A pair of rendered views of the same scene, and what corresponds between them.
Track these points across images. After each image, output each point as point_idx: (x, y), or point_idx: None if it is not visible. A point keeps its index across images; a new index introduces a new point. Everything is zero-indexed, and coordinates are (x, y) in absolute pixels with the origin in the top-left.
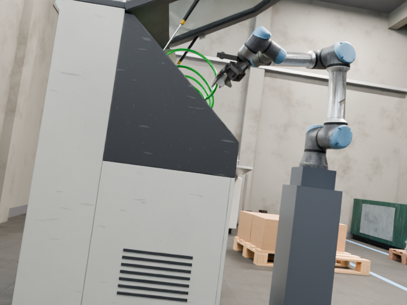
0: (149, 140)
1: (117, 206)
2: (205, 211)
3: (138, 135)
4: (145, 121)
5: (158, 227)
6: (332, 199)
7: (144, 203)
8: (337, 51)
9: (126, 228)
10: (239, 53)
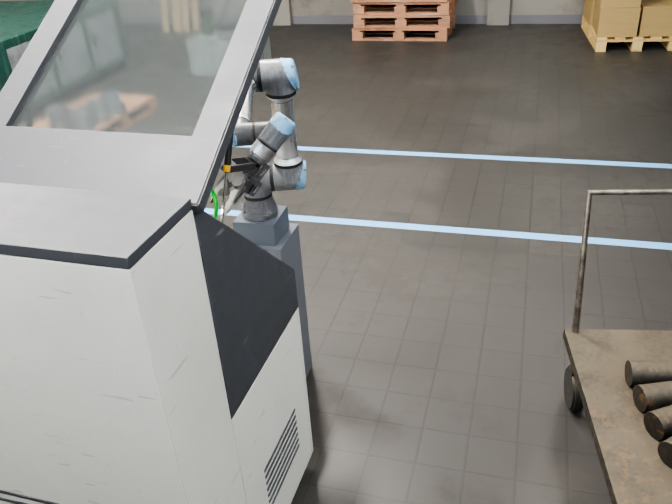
0: (252, 349)
1: (251, 444)
2: (292, 361)
3: (245, 356)
4: (244, 334)
5: (275, 418)
6: (295, 238)
7: (264, 412)
8: (293, 80)
9: (261, 451)
10: (260, 160)
